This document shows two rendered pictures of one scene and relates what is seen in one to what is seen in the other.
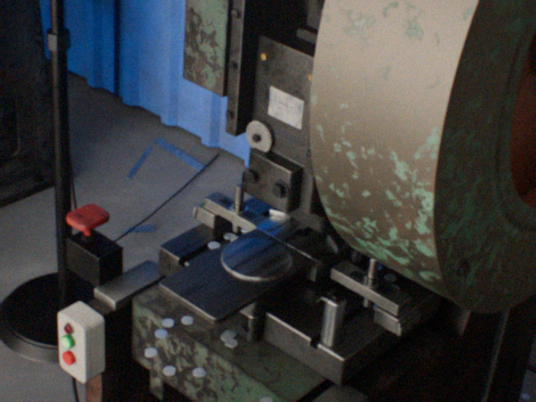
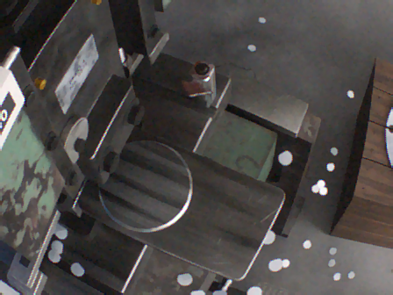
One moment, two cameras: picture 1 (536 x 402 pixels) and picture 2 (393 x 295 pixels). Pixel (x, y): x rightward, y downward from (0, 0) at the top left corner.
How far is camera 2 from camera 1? 1.51 m
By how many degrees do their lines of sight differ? 63
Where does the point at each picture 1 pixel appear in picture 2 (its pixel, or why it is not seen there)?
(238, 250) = (137, 212)
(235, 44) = (39, 124)
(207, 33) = (20, 183)
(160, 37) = not seen: outside the picture
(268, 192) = (121, 140)
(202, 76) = (41, 219)
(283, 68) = (60, 53)
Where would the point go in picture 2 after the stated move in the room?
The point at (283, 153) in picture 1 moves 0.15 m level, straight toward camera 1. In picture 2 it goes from (90, 105) to (229, 72)
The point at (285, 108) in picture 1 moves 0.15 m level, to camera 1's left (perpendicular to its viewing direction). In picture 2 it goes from (78, 73) to (102, 219)
